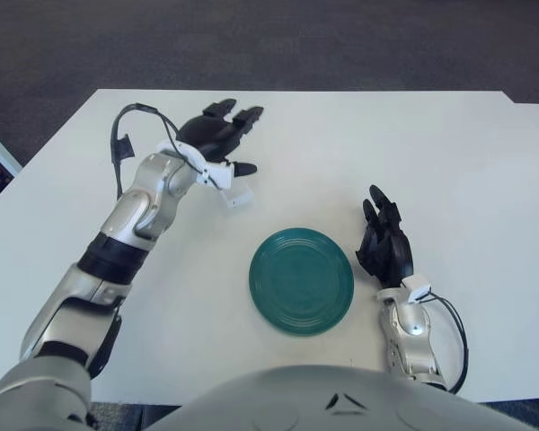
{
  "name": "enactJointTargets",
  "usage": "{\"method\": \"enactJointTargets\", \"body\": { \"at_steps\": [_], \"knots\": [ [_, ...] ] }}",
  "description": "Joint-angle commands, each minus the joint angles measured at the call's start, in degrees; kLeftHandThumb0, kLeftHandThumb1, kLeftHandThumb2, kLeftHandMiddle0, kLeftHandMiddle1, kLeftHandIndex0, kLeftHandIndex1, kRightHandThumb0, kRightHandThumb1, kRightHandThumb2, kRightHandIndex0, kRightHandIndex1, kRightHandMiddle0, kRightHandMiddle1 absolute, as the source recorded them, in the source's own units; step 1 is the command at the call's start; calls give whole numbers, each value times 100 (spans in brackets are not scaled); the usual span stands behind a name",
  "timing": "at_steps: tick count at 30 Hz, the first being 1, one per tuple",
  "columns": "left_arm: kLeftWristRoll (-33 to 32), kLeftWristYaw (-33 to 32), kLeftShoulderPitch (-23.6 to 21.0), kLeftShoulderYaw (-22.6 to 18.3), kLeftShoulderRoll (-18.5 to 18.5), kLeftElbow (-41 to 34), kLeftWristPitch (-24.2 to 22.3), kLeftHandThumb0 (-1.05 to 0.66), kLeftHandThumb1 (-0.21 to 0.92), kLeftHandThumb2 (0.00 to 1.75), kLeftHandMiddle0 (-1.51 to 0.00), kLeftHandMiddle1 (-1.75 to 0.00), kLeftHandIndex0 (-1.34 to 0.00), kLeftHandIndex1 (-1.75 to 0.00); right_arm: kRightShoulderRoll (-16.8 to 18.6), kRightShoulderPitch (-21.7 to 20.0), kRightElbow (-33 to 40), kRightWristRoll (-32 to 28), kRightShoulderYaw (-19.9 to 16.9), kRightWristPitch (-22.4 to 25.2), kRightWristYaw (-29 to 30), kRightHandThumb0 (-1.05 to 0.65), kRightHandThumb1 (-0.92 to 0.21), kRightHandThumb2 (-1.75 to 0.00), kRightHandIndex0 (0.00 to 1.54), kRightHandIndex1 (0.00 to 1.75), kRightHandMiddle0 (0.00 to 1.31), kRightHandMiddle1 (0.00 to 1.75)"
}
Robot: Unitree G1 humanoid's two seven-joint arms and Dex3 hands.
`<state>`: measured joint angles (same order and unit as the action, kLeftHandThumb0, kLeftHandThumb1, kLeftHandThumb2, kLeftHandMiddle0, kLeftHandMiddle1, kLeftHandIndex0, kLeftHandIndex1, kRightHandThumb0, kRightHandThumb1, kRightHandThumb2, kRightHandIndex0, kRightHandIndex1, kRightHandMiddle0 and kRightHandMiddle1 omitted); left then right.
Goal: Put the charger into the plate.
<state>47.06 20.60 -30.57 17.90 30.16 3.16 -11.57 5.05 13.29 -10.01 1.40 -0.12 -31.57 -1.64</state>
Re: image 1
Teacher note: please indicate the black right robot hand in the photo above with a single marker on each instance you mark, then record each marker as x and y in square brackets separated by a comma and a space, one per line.
[393, 256]

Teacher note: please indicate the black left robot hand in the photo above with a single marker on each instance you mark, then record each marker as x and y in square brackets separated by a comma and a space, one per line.
[206, 132]

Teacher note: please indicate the white square charger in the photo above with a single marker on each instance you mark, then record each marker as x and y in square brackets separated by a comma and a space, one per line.
[240, 197]

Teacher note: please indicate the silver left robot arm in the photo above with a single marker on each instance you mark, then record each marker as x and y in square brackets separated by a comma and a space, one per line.
[139, 211]

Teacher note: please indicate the green round plate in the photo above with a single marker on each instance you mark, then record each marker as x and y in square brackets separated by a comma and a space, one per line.
[302, 282]

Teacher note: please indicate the grey robot torso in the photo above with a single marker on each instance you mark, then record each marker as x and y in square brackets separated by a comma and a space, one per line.
[296, 399]

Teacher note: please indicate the white shelf board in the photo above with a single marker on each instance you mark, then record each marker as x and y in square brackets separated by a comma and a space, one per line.
[2, 152]

